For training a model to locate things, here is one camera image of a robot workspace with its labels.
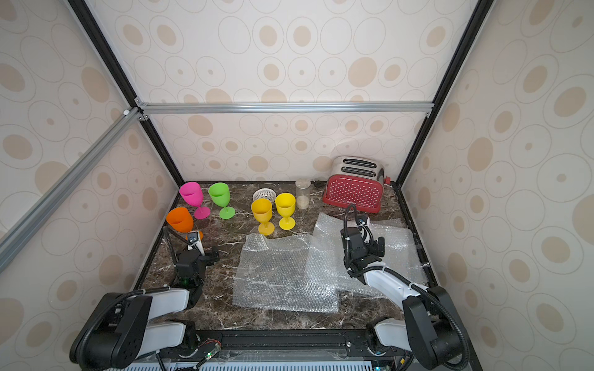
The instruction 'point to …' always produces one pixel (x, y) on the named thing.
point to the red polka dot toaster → (356, 180)
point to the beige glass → (262, 209)
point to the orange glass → (180, 219)
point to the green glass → (220, 195)
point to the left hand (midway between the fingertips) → (208, 239)
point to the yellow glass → (285, 203)
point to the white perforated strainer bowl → (264, 193)
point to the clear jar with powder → (302, 194)
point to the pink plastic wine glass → (192, 193)
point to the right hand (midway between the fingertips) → (379, 238)
